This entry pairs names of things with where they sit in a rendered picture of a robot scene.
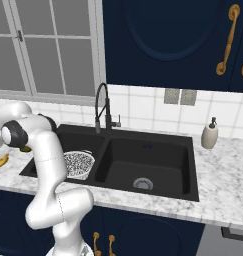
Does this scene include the black spring faucet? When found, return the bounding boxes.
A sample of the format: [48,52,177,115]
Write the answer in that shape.
[94,82,123,135]

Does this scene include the black double sink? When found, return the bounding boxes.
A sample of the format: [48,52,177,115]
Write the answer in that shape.
[19,123,200,203]

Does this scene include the white speckled colander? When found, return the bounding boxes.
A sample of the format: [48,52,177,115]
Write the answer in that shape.
[63,150,96,181]

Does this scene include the yellow green mango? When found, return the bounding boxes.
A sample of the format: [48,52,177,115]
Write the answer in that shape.
[19,144,34,154]

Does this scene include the yellow banana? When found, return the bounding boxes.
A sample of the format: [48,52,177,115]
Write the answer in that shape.
[0,152,10,172]

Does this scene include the beige soap dispenser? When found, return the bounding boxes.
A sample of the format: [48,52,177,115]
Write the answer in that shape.
[200,116,220,150]

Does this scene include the navy upper cupboard door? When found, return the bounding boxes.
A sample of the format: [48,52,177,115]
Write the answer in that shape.
[101,0,243,93]
[228,13,243,94]

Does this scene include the navy cupboard door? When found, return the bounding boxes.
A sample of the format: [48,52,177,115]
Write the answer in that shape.
[0,188,106,256]
[101,0,243,93]
[102,206,206,256]
[228,13,243,94]

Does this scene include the navy lower cupboard door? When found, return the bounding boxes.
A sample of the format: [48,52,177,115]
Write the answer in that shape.
[0,188,106,256]
[102,206,206,256]

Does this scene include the grey framed window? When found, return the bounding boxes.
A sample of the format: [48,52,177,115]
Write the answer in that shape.
[0,0,107,107]

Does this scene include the grey dishwasher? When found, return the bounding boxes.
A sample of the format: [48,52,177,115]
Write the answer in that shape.
[195,223,243,256]

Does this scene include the grey wall outlet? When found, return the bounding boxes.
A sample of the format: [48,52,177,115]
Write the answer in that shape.
[179,88,198,107]
[163,87,181,106]

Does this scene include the short brass cupboard handle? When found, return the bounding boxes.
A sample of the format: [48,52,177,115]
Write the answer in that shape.
[107,234,117,256]
[92,231,102,256]

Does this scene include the black dishwasher handle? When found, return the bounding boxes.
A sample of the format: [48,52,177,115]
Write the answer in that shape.
[220,226,243,243]

